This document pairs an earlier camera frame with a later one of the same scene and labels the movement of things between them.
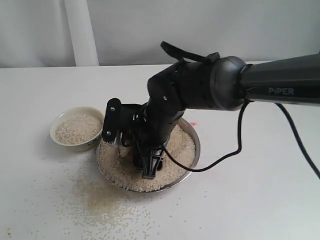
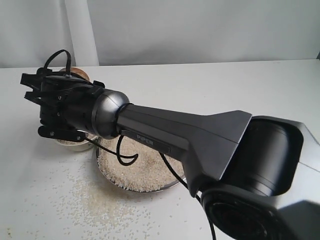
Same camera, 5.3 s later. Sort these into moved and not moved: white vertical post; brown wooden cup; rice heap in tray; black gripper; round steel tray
Moved: black gripper; brown wooden cup
Not moved: rice heap in tray; white vertical post; round steel tray
